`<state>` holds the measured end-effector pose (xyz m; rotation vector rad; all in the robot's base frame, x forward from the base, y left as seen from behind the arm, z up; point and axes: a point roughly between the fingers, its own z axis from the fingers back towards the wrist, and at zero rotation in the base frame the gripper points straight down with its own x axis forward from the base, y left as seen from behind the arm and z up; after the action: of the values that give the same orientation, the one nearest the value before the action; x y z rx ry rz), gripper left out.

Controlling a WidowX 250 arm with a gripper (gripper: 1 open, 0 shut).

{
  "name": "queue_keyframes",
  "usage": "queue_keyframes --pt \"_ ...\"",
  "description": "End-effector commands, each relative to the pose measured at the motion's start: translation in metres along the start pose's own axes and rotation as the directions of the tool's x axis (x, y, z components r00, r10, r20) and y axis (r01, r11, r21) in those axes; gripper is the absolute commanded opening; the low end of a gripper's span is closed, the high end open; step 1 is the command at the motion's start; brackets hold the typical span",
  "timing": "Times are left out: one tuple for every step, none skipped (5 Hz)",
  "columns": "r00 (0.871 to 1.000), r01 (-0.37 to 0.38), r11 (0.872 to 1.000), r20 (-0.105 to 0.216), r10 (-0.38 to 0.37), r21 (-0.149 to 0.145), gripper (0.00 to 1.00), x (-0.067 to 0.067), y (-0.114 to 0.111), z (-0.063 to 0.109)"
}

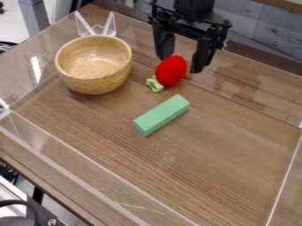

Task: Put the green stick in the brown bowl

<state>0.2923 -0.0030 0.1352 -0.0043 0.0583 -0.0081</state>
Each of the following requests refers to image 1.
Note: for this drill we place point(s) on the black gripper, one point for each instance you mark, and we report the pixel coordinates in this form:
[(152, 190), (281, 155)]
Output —
[(193, 19)]

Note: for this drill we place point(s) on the green rectangular block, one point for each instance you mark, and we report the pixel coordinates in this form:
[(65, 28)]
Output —
[(161, 115)]

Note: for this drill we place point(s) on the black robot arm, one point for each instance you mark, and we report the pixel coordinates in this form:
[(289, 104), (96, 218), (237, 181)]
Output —
[(193, 20)]

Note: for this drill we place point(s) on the light wooden bowl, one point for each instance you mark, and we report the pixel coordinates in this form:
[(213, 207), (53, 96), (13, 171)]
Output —
[(94, 64)]

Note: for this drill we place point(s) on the red knitted toy fruit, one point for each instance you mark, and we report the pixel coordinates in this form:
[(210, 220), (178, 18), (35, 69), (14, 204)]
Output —
[(172, 71)]

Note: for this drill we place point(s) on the clear acrylic tray enclosure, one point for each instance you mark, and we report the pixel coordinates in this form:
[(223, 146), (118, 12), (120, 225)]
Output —
[(204, 154)]

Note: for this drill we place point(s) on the grey table leg post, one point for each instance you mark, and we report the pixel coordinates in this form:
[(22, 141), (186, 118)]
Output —
[(35, 15)]

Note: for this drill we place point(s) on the black metal bracket lower left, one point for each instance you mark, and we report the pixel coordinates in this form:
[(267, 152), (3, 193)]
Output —
[(49, 219)]

